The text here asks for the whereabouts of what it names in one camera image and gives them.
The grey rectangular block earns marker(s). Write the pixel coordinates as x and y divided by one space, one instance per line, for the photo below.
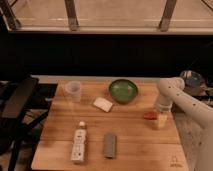
110 142

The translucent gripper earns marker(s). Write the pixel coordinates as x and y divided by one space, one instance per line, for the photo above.
161 120

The green ceramic bowl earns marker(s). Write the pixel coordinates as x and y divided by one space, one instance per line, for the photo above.
123 90

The white bottle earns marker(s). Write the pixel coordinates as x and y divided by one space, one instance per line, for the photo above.
79 144

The clear plastic measuring cup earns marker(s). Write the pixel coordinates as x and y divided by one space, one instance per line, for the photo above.
73 88

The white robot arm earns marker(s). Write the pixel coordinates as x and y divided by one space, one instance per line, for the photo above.
171 92

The black chair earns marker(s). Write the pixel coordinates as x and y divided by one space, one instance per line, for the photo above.
12 129

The wooden cutting board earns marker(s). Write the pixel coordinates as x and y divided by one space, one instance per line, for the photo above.
140 146

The round metal object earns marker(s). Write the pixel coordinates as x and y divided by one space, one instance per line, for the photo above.
193 82

